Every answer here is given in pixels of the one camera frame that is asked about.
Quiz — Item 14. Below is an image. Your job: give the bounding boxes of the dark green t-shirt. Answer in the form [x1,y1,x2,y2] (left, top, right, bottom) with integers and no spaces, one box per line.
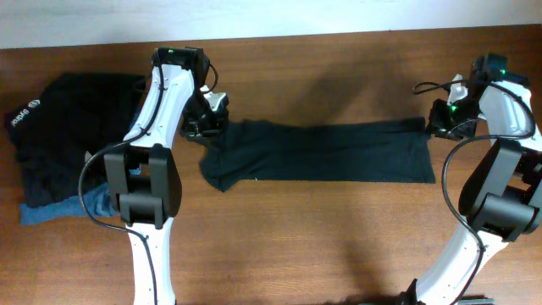
[200,117,435,191]

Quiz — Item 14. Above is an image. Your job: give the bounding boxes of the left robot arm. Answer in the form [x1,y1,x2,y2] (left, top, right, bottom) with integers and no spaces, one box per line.
[103,47,229,304]

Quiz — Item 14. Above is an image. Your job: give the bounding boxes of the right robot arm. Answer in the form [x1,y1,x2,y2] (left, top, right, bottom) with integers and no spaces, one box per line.
[396,53,541,305]

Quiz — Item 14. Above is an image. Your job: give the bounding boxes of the black folded garment with logo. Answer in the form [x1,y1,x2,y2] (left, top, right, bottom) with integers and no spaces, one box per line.
[4,73,146,208]

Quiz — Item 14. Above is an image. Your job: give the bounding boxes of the blue denim jeans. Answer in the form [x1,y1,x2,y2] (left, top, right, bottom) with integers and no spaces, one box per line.
[19,109,143,226]

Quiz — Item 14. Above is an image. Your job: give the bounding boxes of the right black cable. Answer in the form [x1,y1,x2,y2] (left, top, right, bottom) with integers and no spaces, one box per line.
[412,79,537,305]

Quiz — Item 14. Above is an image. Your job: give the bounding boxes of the black cable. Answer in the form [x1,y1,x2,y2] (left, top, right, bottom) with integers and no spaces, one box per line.
[412,79,537,305]
[77,53,166,305]

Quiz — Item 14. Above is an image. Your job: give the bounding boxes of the left black cable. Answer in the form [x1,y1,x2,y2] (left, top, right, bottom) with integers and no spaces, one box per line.
[77,53,166,305]

